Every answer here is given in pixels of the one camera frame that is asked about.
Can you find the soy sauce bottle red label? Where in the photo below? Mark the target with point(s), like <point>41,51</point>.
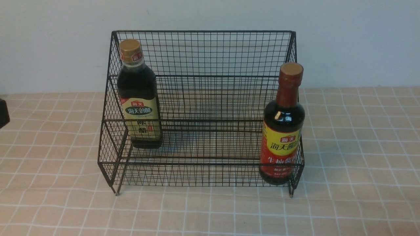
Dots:
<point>283,121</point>

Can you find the dark vinegar bottle gold cap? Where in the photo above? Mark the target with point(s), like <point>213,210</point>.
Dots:
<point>137,89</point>

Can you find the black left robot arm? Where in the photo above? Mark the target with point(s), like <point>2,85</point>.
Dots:
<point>4,113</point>

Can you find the pink checkered tablecloth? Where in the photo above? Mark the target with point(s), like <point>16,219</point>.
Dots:
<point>361,175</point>

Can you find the black wire mesh shelf rack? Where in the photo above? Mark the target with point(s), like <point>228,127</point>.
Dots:
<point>212,87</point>

